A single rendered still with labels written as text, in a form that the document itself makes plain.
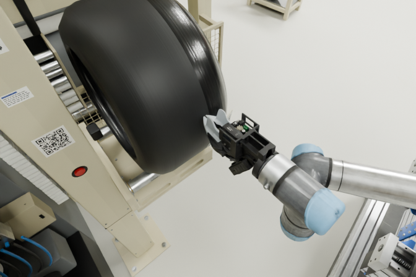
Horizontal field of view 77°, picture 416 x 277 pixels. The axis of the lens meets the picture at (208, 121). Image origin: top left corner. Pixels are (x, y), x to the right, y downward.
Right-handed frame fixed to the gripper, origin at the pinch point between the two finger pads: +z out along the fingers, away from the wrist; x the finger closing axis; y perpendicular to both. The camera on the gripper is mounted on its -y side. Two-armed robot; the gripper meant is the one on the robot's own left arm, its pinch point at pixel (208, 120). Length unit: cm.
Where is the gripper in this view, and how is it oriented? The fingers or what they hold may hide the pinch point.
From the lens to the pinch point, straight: 66.6
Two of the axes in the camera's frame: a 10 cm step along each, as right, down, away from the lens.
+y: -0.6, -6.8, -7.3
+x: -7.7, 4.9, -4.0
